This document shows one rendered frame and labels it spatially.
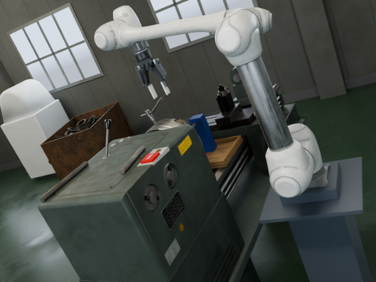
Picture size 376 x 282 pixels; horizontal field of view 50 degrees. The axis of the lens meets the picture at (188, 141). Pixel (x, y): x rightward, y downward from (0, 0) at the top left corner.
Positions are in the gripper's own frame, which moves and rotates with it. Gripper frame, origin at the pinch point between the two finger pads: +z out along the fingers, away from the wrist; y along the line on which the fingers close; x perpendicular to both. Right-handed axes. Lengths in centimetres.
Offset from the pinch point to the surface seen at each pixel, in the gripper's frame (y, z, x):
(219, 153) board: 1, 52, -28
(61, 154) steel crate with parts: 312, 75, -178
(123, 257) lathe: -1, 41, 69
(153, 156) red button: -15.6, 14.1, 44.4
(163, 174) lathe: -17, 22, 46
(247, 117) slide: -11, 44, -54
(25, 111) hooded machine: 388, 14, -222
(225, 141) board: 3, 51, -43
